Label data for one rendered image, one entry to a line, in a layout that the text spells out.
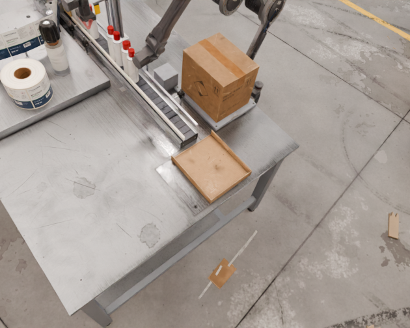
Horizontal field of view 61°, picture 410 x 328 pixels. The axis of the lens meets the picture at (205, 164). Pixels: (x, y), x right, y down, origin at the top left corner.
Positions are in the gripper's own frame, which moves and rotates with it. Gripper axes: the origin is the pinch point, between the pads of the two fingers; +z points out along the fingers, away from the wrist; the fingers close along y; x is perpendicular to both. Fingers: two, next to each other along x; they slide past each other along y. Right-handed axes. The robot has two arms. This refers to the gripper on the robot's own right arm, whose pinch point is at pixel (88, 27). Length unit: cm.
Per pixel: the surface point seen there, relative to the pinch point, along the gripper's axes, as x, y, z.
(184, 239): -13, 104, 80
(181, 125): 7, 73, 14
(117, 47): 4.2, 21.2, 0.4
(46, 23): -22.3, 6.7, -16.4
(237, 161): 17, 104, 19
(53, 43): -23.1, 9.0, -6.9
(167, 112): 6, 62, 14
